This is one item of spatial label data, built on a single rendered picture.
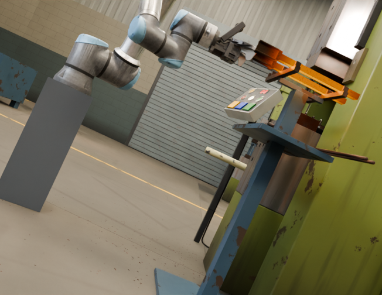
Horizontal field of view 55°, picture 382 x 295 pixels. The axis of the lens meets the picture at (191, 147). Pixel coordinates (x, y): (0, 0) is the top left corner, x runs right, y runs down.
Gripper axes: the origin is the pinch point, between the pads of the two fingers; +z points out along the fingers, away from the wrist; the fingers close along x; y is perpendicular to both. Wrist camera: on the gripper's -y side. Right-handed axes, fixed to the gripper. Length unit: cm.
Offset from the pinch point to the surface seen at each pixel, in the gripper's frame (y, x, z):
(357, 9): -59, -39, 46
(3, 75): 60, -450, -247
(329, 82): 0.6, 13.0, 25.7
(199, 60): -190, -849, 41
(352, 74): -19, -18, 48
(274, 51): -0.5, 11.6, 1.6
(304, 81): 0.6, 1.2, 21.0
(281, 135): 27.5, 19.4, 14.8
